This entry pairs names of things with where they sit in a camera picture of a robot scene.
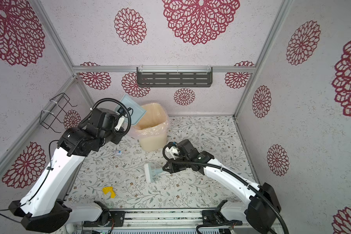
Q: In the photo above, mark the teal plastic dustpan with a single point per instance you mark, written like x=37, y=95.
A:
x=135, y=110

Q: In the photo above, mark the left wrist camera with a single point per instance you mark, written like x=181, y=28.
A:
x=122, y=112

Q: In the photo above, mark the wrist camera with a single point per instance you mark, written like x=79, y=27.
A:
x=172, y=151
x=122, y=112

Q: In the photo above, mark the yellow paper scrap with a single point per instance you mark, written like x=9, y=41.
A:
x=109, y=190

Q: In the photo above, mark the teal hand brush white bristles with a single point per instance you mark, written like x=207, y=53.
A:
x=152, y=173

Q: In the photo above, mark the dark metal wall shelf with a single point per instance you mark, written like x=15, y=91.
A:
x=174, y=77

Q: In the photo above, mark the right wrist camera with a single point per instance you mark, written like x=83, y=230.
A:
x=172, y=151

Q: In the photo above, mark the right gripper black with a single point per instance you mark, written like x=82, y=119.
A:
x=172, y=168

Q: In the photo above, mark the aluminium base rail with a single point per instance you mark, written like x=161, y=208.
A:
x=165, y=221

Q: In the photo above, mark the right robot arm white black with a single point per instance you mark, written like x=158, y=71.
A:
x=260, y=208

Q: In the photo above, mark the beige trash bin with liner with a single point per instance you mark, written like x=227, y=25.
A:
x=152, y=130

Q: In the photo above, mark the black wire wall rack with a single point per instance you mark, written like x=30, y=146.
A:
x=48, y=117

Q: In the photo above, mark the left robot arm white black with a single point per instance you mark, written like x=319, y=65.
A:
x=41, y=210

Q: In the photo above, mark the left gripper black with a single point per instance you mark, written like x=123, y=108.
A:
x=119, y=138

